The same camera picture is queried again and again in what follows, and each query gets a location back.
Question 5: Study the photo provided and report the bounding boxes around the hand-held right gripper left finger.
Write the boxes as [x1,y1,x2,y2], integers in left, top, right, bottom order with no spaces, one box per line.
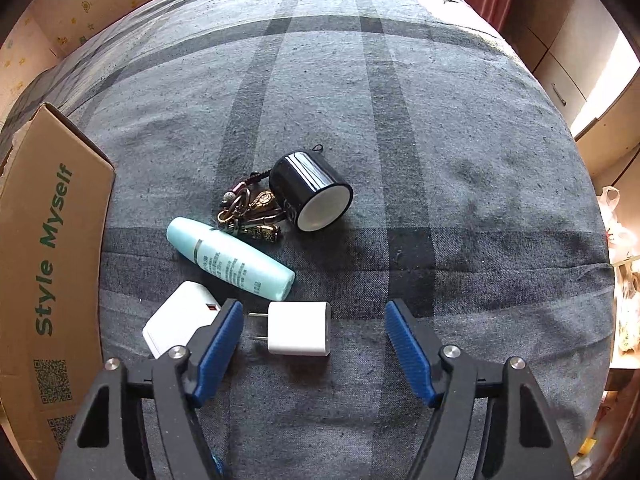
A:
[54,299,244,480]

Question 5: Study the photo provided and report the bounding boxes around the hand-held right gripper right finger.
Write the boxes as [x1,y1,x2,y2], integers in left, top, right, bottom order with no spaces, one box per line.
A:
[385,299,573,480]

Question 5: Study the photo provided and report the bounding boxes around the white charger plug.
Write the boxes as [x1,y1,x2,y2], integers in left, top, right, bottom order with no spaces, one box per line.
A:
[248,301,332,357]

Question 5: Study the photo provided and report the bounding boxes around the teal plastic bottle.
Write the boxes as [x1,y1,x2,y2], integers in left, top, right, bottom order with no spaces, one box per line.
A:
[166,216,296,302]

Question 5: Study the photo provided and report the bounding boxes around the brass keychain with beads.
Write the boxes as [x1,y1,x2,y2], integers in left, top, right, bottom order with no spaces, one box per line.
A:
[216,172,283,246]

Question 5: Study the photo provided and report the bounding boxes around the black cylinder cup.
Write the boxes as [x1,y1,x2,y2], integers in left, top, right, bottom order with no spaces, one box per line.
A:
[269,144,354,233]

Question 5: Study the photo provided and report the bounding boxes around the brown cardboard box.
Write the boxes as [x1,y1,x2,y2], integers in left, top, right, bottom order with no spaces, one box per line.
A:
[0,102,117,466]

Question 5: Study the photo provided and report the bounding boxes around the white plastic bag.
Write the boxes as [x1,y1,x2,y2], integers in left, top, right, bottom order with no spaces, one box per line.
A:
[597,186,640,263]

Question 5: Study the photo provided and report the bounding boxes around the beige wardrobe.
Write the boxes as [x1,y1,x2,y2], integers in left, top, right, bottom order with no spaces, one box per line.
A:
[505,0,640,176]

